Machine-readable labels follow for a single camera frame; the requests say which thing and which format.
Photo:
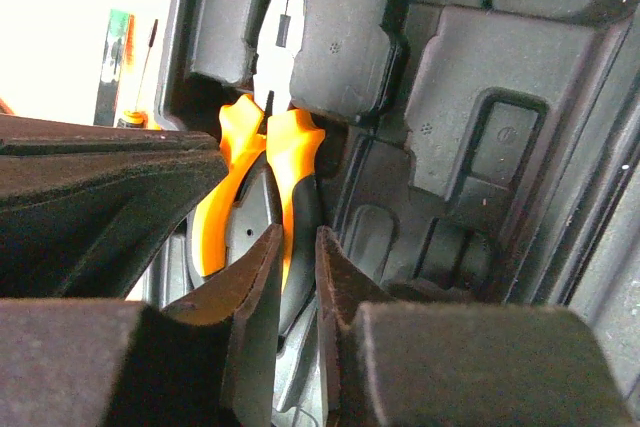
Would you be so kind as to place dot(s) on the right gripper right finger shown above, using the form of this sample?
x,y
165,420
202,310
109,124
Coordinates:
x,y
387,361

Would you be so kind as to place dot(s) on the orange handled pliers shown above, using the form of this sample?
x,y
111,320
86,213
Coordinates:
x,y
265,122

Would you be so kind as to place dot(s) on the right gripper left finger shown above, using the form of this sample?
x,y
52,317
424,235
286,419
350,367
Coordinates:
x,y
207,359

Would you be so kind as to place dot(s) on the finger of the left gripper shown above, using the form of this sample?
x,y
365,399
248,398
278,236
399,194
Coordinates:
x,y
88,225
22,136

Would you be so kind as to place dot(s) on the black plastic tool case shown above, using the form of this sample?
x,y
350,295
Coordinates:
x,y
475,151

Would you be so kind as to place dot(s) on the black orange screwdriver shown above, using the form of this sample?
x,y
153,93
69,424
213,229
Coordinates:
x,y
132,113

